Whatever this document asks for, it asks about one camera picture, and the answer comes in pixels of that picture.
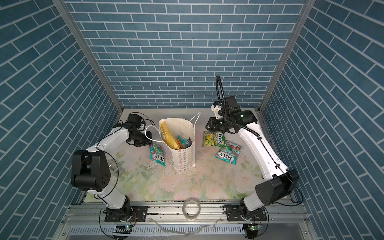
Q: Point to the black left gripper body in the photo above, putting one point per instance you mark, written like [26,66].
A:
[141,139]

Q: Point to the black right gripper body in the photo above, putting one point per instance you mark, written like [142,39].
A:
[219,125]

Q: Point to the green Fox's spring tea candy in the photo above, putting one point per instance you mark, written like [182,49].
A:
[213,139]

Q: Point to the teal Fox's mint blossom candy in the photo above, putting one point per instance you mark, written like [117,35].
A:
[229,152]

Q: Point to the white patterned paper bag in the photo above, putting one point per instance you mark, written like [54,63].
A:
[181,160]

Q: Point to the yellow kettle chips bag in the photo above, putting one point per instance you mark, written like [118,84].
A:
[168,137]

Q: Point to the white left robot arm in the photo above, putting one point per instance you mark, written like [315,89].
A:
[92,168]

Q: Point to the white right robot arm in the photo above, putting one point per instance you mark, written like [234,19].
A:
[279,180]

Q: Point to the clear tape roll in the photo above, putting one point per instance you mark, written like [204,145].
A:
[191,209]

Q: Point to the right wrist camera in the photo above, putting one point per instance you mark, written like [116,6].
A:
[216,107]

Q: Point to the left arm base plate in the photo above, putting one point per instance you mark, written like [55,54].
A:
[131,214]

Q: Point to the aluminium front rail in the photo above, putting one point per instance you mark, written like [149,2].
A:
[207,212]

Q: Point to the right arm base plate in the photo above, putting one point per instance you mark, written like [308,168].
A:
[236,213]

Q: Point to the white cable tie strip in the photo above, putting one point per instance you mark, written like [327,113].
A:
[185,230]

